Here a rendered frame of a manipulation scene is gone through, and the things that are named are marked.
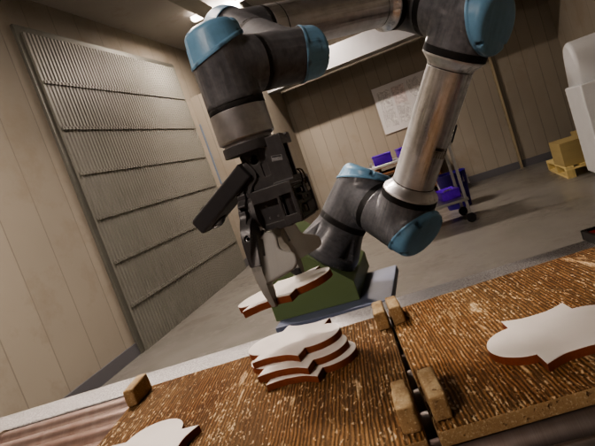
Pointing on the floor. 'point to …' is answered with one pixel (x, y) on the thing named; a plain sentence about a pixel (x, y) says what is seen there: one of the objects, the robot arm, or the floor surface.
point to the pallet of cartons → (566, 156)
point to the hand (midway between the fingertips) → (283, 288)
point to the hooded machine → (582, 92)
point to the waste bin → (453, 186)
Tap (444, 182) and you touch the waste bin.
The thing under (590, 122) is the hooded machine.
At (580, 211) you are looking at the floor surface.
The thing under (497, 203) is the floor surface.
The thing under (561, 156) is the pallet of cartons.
